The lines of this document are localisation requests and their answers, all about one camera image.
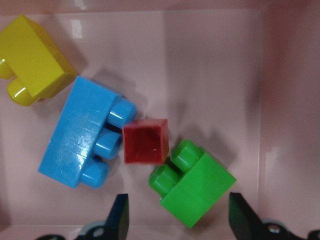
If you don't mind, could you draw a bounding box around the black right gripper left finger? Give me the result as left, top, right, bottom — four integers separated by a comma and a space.
105, 193, 130, 240

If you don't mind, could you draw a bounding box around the blue toy block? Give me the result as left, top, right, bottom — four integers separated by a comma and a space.
38, 76, 137, 189

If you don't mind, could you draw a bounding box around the red toy block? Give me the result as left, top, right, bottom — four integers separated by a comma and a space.
122, 118, 169, 165

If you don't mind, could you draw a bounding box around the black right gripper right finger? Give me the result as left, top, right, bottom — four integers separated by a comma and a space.
228, 192, 266, 240

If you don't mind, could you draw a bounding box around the yellow toy block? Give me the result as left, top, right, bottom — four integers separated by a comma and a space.
0, 15, 77, 106

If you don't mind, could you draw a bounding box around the pink plastic box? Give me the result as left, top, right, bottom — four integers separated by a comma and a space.
0, 0, 320, 240

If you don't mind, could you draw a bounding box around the green toy block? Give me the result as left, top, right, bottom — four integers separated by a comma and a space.
148, 139, 237, 228

